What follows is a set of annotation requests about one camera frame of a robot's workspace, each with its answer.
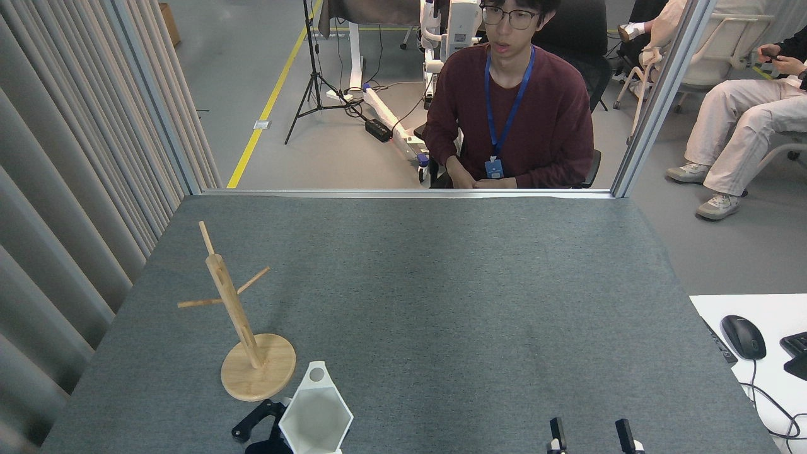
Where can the black computer mouse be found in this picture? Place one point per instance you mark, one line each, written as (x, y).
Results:
(744, 337)

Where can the black eyeglasses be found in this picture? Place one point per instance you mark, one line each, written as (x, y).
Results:
(518, 19)

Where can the wooden cup stand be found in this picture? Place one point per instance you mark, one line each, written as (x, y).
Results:
(230, 302)

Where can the seated person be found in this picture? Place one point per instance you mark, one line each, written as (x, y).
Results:
(744, 120)
(665, 19)

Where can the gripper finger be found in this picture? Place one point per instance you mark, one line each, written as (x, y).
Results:
(556, 432)
(627, 438)

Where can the white stand on wheels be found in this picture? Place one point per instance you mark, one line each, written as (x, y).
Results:
(384, 116)

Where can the cardboard box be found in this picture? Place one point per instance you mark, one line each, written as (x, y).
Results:
(169, 24)

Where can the person's right hand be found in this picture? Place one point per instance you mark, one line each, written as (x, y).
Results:
(460, 176)

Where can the beige curtain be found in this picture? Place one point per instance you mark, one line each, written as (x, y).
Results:
(63, 189)

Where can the silver post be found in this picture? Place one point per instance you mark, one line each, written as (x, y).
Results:
(157, 107)
(662, 82)

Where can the black tripod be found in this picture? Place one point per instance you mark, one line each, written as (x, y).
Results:
(310, 38)

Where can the white chair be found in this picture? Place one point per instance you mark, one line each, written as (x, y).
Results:
(725, 44)

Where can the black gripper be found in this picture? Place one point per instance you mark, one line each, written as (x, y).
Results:
(268, 448)

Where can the blue ID badge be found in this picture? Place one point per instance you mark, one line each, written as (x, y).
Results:
(494, 168)

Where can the black keyboard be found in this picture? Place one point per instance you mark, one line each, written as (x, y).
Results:
(795, 356)

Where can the person's left hand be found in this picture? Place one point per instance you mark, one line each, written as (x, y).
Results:
(498, 184)

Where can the black office chair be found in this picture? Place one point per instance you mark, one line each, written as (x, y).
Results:
(583, 38)

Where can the black flat bar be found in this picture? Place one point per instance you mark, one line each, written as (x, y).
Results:
(720, 343)

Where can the white hexagonal cup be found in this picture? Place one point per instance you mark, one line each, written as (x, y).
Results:
(315, 416)

